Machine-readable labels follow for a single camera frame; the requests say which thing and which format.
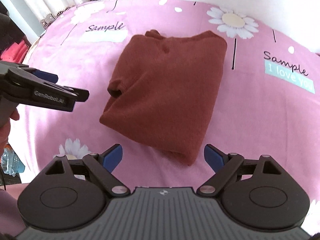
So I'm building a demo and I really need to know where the dark red knit sweater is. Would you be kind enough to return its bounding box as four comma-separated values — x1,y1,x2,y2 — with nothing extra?
100,30,227,165

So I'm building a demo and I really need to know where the red clothes pile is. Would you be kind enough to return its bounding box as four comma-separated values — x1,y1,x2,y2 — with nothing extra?
1,36,30,63

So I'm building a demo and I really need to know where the person's left hand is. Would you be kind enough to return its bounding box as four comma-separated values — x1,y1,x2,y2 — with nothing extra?
0,109,20,154

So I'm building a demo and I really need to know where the pink floral bed sheet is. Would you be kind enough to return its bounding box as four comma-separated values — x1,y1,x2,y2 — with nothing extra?
9,0,319,200

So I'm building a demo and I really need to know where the blue plastic bag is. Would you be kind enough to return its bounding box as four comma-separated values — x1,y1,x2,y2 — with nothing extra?
1,147,25,177

